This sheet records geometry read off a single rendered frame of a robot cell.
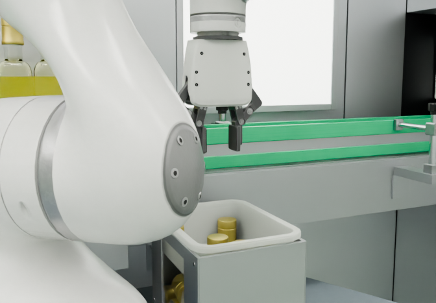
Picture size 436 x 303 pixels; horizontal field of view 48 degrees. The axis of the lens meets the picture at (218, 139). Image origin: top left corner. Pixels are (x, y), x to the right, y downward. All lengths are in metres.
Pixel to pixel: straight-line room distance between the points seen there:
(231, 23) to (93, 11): 0.38
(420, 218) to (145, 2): 0.93
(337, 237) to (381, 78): 0.45
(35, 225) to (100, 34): 0.15
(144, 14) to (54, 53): 0.74
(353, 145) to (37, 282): 0.84
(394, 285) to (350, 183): 0.55
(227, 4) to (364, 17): 0.73
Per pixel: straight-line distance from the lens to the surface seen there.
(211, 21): 0.71
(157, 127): 0.34
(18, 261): 0.44
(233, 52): 0.73
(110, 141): 0.33
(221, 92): 0.73
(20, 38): 0.90
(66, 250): 0.47
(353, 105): 1.37
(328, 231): 1.39
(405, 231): 1.52
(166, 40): 1.08
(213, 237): 0.78
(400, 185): 1.21
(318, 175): 1.07
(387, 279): 1.58
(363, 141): 1.15
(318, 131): 1.07
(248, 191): 0.98
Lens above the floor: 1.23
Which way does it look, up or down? 7 degrees down
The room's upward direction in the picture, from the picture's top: straight up
